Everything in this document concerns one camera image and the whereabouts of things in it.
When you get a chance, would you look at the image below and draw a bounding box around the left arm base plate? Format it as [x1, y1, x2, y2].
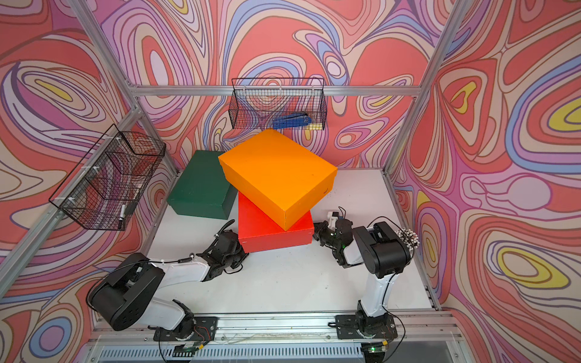
[154, 316, 219, 343]

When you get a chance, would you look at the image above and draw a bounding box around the aluminium front rail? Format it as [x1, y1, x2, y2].
[77, 310, 475, 362]

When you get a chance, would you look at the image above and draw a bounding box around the red shoebox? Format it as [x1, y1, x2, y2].
[238, 193, 314, 253]

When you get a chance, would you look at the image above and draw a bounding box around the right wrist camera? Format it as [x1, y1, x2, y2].
[328, 211, 341, 230]

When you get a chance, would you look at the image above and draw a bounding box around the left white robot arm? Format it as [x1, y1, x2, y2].
[86, 219, 248, 343]

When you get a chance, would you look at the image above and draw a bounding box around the black wire basket left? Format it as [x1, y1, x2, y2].
[48, 125, 166, 231]

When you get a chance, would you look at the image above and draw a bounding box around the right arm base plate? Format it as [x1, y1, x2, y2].
[328, 312, 398, 342]

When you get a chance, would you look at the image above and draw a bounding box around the black marker in basket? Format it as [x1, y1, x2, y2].
[117, 204, 126, 230]

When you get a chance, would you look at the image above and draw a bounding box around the black wire basket back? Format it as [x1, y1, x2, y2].
[228, 77, 328, 130]

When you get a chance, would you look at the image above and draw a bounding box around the metal cup of pens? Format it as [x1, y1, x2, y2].
[397, 228, 419, 251]

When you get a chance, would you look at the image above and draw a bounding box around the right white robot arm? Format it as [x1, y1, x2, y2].
[313, 213, 419, 331]

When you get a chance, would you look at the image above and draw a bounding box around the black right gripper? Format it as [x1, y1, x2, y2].
[305, 220, 341, 249]

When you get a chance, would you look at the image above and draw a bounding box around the green shoebox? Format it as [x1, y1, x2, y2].
[167, 151, 238, 220]

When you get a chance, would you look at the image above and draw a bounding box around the orange shoebox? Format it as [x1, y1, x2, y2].
[219, 129, 337, 231]

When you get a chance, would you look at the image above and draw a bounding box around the blue tool in basket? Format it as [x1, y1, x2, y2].
[272, 112, 313, 129]

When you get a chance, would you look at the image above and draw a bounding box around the black wire basket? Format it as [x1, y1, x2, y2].
[228, 77, 328, 130]
[48, 125, 166, 231]

